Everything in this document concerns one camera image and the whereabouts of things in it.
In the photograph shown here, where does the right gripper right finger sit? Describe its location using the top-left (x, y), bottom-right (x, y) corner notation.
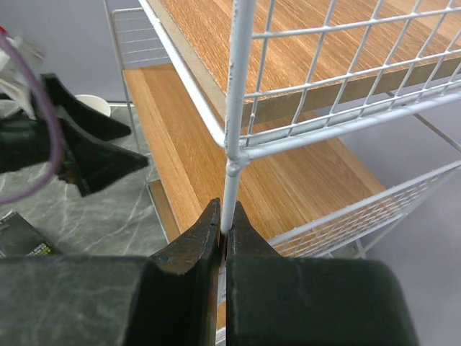
top-left (226, 203), bottom-right (419, 345)

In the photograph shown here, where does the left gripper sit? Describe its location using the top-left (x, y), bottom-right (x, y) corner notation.
top-left (1, 73), bottom-right (149, 197)

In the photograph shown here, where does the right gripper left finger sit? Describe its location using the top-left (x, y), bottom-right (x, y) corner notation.
top-left (1, 199), bottom-right (220, 345)

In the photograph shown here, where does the black green razor box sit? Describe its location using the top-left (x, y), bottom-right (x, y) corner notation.
top-left (1, 210), bottom-right (63, 258)

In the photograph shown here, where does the white wire wooden shelf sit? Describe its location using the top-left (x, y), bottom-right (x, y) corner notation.
top-left (102, 0), bottom-right (461, 340)

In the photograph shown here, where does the white brown bowl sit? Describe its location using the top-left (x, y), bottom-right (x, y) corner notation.
top-left (76, 94), bottom-right (112, 117)

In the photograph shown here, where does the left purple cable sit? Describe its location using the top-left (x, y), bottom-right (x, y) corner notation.
top-left (0, 32), bottom-right (66, 207)

